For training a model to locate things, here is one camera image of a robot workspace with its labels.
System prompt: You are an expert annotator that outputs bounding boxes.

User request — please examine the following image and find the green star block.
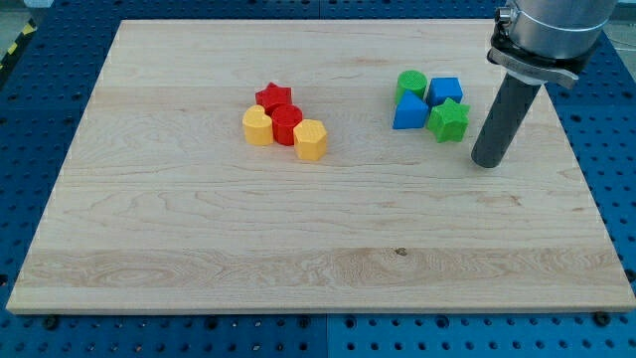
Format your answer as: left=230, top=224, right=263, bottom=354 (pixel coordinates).
left=426, top=98, right=470, bottom=143

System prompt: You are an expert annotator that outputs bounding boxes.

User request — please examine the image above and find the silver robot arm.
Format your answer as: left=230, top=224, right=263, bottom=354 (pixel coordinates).
left=487, top=0, right=617, bottom=89

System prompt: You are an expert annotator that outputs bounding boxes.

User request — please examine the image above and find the red star block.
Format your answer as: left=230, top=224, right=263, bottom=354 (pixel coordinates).
left=254, top=83, right=292, bottom=115

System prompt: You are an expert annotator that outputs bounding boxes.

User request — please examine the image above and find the wooden board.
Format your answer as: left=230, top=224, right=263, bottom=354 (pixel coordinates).
left=7, top=20, right=635, bottom=315

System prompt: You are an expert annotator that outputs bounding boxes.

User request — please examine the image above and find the yellow hexagon block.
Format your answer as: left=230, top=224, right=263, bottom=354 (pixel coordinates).
left=293, top=119, right=328, bottom=161

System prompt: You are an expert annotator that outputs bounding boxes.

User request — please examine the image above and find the red cylinder block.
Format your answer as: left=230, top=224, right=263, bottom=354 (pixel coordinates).
left=271, top=104, right=303, bottom=146

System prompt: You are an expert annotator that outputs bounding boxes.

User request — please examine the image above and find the yellow heart block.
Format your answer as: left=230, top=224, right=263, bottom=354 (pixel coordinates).
left=242, top=104, right=273, bottom=146

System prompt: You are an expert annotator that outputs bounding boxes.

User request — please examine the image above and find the blue triangle block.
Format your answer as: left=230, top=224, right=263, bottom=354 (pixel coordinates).
left=393, top=90, right=429, bottom=129

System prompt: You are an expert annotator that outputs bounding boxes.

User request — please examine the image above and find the green cylinder block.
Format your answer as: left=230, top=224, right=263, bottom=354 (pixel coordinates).
left=395, top=70, right=428, bottom=104

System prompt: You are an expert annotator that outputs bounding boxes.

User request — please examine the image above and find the blue cube block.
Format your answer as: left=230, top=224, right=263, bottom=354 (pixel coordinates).
left=425, top=77, right=463, bottom=106

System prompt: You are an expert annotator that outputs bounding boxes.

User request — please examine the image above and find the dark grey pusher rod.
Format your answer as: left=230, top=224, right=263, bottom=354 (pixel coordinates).
left=471, top=74, right=541, bottom=168

